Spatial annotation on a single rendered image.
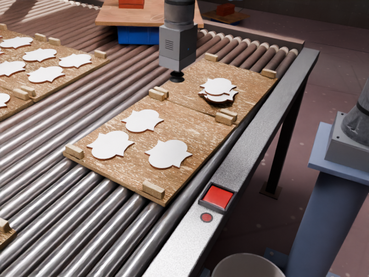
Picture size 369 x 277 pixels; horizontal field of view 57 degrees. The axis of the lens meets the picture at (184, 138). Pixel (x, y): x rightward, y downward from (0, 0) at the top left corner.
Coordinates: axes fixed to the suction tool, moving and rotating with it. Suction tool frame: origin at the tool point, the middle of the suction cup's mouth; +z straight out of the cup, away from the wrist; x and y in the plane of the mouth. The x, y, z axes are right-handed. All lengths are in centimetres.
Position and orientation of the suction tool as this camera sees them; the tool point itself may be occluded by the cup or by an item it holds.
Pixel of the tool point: (177, 79)
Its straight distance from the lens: 96.4
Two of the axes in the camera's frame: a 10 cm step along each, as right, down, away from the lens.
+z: -0.4, 8.1, 5.9
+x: 8.4, 3.5, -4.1
